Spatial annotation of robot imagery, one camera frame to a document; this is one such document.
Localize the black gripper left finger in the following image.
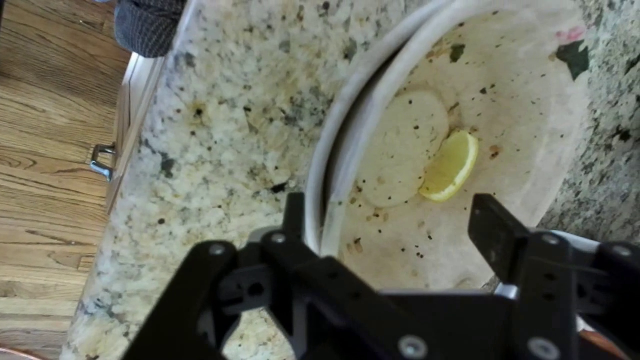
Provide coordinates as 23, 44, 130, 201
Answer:
120, 192, 335, 360

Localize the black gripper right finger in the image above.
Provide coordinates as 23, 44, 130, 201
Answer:
468, 192, 640, 360

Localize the beige bowl with lemon wedge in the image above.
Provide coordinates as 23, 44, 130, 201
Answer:
318, 0, 592, 295

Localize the yellow lemon wedge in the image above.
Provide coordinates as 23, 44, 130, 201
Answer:
416, 128, 482, 203

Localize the beige ceramic bowl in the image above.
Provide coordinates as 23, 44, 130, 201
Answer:
302, 0, 455, 256

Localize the wooden base cabinet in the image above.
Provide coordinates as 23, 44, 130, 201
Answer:
102, 49, 169, 215

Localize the dark blue hanging cloth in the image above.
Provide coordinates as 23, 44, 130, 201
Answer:
111, 0, 190, 59

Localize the silver drawer handle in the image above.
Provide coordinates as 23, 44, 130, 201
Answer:
86, 140, 117, 182

